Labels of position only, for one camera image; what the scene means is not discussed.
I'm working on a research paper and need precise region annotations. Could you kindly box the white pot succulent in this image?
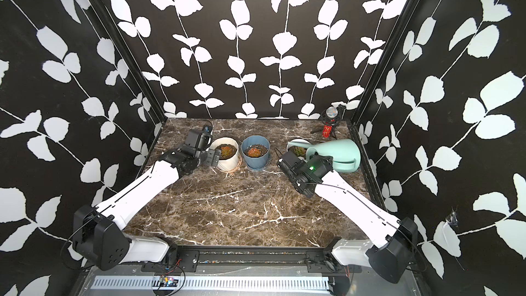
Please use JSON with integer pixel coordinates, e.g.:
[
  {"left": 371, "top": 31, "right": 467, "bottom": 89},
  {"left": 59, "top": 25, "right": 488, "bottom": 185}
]
[
  {"left": 210, "top": 137, "right": 241, "bottom": 169},
  {"left": 286, "top": 138, "right": 312, "bottom": 160}
]

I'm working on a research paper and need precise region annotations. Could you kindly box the mint green watering can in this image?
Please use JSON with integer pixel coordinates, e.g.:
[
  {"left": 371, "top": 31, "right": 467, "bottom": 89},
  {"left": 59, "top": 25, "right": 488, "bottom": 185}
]
[{"left": 287, "top": 138, "right": 361, "bottom": 173}]

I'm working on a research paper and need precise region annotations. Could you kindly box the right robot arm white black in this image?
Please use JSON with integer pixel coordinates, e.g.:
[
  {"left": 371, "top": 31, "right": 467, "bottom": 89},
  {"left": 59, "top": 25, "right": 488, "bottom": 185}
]
[{"left": 277, "top": 151, "right": 418, "bottom": 284}]

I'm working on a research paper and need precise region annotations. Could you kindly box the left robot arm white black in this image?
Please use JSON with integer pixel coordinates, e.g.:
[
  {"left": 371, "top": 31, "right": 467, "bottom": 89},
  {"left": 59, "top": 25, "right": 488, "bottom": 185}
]
[{"left": 71, "top": 122, "right": 220, "bottom": 271}]

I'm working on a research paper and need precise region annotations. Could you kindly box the blue pot middle succulent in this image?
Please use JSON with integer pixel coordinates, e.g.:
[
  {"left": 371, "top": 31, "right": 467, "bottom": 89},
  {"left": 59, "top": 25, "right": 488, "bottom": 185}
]
[{"left": 241, "top": 135, "right": 270, "bottom": 171}]

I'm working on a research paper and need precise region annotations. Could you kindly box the woven coaster under left pot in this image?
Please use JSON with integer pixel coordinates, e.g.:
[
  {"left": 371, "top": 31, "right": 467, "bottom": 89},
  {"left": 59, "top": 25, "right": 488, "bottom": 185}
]
[{"left": 218, "top": 158, "right": 243, "bottom": 173}]

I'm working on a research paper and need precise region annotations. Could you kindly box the red glitter microphone on stand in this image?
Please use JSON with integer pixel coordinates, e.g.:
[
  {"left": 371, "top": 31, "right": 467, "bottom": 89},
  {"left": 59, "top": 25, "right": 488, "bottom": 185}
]
[{"left": 311, "top": 104, "right": 346, "bottom": 149}]

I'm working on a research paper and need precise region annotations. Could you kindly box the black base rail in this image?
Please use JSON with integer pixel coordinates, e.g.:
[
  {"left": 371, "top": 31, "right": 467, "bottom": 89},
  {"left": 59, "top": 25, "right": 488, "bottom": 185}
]
[{"left": 141, "top": 246, "right": 416, "bottom": 274}]

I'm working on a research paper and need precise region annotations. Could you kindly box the small circuit board with wires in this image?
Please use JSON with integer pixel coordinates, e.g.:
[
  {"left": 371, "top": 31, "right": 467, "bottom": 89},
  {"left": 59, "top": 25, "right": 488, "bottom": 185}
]
[{"left": 152, "top": 275, "right": 179, "bottom": 290}]

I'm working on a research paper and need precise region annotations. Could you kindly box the white slotted cable duct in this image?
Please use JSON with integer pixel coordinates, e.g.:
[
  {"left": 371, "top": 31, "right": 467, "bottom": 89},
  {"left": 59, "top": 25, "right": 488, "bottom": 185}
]
[{"left": 90, "top": 275, "right": 331, "bottom": 293}]

